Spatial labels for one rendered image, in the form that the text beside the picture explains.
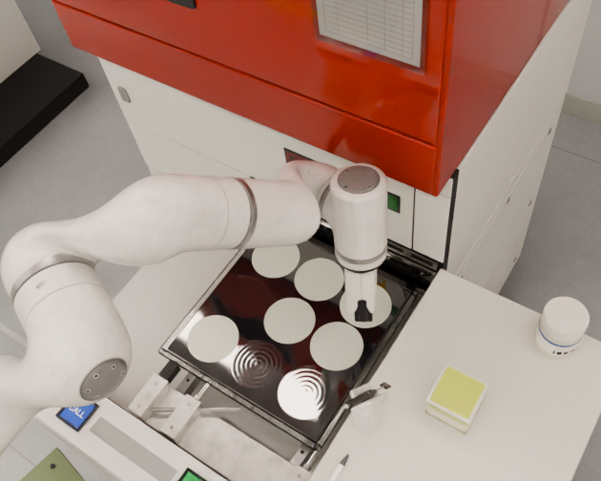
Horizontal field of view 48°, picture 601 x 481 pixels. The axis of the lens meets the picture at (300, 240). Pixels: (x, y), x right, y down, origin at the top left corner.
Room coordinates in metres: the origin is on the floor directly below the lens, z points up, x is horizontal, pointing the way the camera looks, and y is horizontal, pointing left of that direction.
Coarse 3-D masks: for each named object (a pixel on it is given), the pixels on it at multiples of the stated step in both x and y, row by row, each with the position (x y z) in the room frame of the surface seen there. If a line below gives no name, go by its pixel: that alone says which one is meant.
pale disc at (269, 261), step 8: (256, 248) 0.82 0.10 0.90; (264, 248) 0.82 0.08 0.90; (272, 248) 0.82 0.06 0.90; (280, 248) 0.81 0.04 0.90; (288, 248) 0.81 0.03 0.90; (296, 248) 0.80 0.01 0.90; (256, 256) 0.80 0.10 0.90; (264, 256) 0.80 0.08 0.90; (272, 256) 0.80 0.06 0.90; (280, 256) 0.79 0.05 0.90; (288, 256) 0.79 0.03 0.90; (296, 256) 0.78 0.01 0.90; (256, 264) 0.78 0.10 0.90; (264, 264) 0.78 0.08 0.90; (272, 264) 0.77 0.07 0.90; (280, 264) 0.77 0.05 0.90; (288, 264) 0.77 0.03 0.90; (296, 264) 0.76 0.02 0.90; (264, 272) 0.76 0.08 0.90; (272, 272) 0.76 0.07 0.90; (280, 272) 0.75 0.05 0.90; (288, 272) 0.75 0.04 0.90
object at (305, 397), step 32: (320, 256) 0.77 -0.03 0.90; (224, 288) 0.74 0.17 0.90; (256, 288) 0.73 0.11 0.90; (288, 288) 0.71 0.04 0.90; (384, 288) 0.67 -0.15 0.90; (192, 320) 0.68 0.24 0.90; (256, 320) 0.65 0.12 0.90; (320, 320) 0.63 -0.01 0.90; (256, 352) 0.58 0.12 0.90; (288, 352) 0.57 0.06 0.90; (224, 384) 0.53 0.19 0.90; (256, 384) 0.52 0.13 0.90; (288, 384) 0.51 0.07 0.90; (320, 384) 0.50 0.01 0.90; (288, 416) 0.45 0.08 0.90; (320, 416) 0.44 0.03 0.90
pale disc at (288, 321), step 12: (288, 300) 0.68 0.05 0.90; (300, 300) 0.68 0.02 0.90; (276, 312) 0.66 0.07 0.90; (288, 312) 0.66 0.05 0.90; (300, 312) 0.65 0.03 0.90; (312, 312) 0.65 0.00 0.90; (264, 324) 0.64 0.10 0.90; (276, 324) 0.64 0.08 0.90; (288, 324) 0.63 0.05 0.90; (300, 324) 0.62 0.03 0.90; (312, 324) 0.62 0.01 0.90; (276, 336) 0.61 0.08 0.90; (288, 336) 0.61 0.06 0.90; (300, 336) 0.60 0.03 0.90
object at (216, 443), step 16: (176, 400) 0.53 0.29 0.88; (160, 416) 0.50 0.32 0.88; (208, 416) 0.49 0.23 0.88; (160, 432) 0.47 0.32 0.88; (192, 432) 0.46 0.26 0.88; (208, 432) 0.45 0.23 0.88; (224, 432) 0.45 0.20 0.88; (240, 432) 0.44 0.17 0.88; (192, 448) 0.43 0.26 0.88; (208, 448) 0.43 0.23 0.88; (224, 448) 0.42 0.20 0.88; (240, 448) 0.42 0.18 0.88; (256, 448) 0.41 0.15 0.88; (208, 464) 0.40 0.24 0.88; (224, 464) 0.39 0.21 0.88; (240, 464) 0.39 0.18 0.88; (256, 464) 0.38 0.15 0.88; (272, 464) 0.38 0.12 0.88; (288, 464) 0.37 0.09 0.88; (240, 480) 0.36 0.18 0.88; (256, 480) 0.35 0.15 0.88; (272, 480) 0.35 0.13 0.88
